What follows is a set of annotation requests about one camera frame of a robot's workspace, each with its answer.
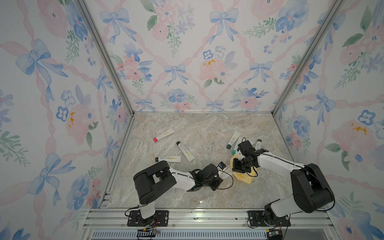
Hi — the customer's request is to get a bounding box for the aluminium frame post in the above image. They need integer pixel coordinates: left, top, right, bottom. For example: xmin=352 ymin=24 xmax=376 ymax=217
xmin=272 ymin=0 xmax=345 ymax=117
xmin=74 ymin=0 xmax=135 ymax=118

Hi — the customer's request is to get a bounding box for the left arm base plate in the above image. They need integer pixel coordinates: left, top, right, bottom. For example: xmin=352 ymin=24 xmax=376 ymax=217
xmin=127 ymin=210 xmax=170 ymax=227

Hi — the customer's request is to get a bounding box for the black cap toothpaste tube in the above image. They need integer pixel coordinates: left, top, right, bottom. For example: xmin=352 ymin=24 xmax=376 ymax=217
xmin=177 ymin=141 xmax=195 ymax=162

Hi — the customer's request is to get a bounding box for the pink cap toothpaste tube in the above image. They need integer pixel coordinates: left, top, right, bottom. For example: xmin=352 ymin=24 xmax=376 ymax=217
xmin=153 ymin=128 xmax=175 ymax=143
xmin=219 ymin=166 xmax=233 ymax=180

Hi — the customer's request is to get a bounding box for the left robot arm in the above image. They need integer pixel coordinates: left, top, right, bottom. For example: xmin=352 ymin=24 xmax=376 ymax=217
xmin=133 ymin=161 xmax=226 ymax=220

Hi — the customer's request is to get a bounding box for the dark green cap toothpaste tube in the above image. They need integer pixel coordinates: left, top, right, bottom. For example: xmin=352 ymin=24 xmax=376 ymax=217
xmin=227 ymin=131 xmax=241 ymax=150

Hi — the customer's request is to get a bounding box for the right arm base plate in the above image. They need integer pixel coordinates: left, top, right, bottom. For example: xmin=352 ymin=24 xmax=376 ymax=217
xmin=247 ymin=210 xmax=291 ymax=228

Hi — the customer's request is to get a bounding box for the toothpaste tube near left arm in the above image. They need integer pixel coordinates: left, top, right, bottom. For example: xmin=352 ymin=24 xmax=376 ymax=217
xmin=155 ymin=156 xmax=182 ymax=163

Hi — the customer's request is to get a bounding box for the yellow cleaning cloth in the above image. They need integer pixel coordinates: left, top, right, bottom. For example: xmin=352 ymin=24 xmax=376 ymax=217
xmin=230 ymin=154 xmax=257 ymax=185

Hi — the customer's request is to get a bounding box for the left aluminium frame post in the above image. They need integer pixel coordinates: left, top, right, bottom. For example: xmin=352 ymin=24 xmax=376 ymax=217
xmin=74 ymin=0 xmax=135 ymax=118

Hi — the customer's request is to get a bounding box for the aluminium front rail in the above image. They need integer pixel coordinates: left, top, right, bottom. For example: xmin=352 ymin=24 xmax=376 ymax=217
xmin=78 ymin=209 xmax=340 ymax=240

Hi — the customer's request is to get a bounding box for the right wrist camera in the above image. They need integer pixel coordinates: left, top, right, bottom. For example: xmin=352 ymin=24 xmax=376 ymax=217
xmin=237 ymin=141 xmax=256 ymax=158

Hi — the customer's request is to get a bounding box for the right aluminium frame post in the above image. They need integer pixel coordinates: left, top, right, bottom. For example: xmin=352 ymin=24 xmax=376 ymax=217
xmin=272 ymin=0 xmax=345 ymax=117

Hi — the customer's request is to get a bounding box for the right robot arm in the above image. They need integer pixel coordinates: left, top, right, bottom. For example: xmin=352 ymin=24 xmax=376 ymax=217
xmin=233 ymin=149 xmax=335 ymax=226

